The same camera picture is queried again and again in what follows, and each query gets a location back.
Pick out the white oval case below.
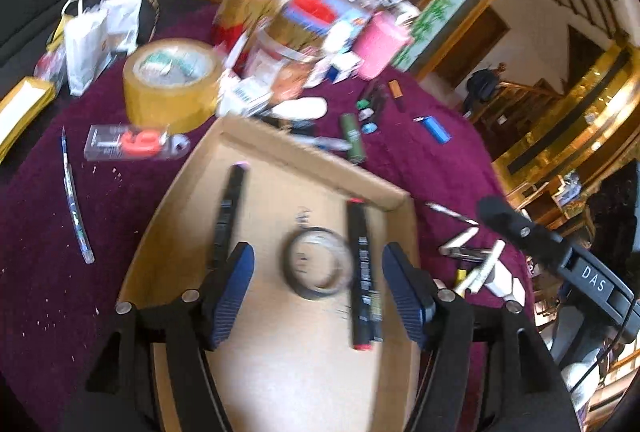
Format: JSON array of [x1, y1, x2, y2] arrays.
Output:
[[272, 96, 328, 121]]

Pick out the clear jar orange label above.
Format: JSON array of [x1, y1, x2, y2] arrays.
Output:
[[247, 19, 326, 92]]

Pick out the clear blister pack red item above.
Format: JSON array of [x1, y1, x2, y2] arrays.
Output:
[[85, 124, 191, 161]]

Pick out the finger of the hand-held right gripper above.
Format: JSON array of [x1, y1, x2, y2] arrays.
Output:
[[476, 196, 572, 273]]

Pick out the blue battery pack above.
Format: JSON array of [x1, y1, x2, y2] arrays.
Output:
[[414, 116, 452, 144]]

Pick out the blue label jar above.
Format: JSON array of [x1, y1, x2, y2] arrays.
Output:
[[320, 4, 373, 55]]

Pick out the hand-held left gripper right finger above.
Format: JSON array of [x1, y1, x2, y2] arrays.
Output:
[[382, 242, 581, 432]]

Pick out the golden display cabinet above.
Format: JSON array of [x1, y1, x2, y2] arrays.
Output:
[[492, 36, 640, 233]]

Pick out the white paper bag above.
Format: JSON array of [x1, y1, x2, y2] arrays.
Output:
[[62, 0, 113, 97]]

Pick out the cardboard box tray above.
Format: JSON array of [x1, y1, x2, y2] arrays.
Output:
[[116, 114, 418, 432]]

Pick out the silver white pen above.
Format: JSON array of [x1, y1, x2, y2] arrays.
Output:
[[295, 134, 353, 153]]

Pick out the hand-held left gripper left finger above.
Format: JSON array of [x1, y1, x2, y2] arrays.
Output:
[[60, 242, 256, 432]]

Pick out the small clear packet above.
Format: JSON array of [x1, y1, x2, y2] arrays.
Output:
[[34, 46, 68, 87]]

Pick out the white charger plug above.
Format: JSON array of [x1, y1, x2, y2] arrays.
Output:
[[487, 262, 527, 313]]

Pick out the green marker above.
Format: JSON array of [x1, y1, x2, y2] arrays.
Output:
[[340, 113, 367, 163]]

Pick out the black tape roll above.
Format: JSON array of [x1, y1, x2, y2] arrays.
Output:
[[282, 228, 356, 301]]

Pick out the wooden staircase railing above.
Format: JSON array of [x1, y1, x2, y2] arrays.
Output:
[[470, 79, 566, 153]]

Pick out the pink knitted bottle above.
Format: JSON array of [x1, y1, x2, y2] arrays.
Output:
[[356, 10, 413, 81]]

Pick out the yellow envelope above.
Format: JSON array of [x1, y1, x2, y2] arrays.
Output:
[[0, 76, 58, 163]]

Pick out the black marker pink cap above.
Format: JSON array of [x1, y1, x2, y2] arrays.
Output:
[[210, 162, 248, 270]]

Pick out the brown packing tape roll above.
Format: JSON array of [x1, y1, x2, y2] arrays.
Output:
[[122, 38, 223, 134]]

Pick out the white plastic bag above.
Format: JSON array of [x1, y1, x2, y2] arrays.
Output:
[[100, 0, 146, 52]]

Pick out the white barcode packet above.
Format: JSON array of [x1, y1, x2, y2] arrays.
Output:
[[217, 76, 273, 117]]

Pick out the dark hanging jacket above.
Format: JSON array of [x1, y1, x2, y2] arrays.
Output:
[[465, 68, 501, 105]]

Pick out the white stick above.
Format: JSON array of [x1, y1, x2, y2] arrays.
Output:
[[439, 227, 480, 257]]

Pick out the wooden door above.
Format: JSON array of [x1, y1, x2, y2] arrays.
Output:
[[435, 6, 511, 87]]

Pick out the black marker red caps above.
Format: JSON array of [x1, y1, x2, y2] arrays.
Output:
[[346, 198, 385, 353]]

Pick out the patterned blue pen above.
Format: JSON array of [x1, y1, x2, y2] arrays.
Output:
[[61, 127, 96, 265]]

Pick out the small white box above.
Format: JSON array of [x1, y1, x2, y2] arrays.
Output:
[[327, 53, 363, 83]]

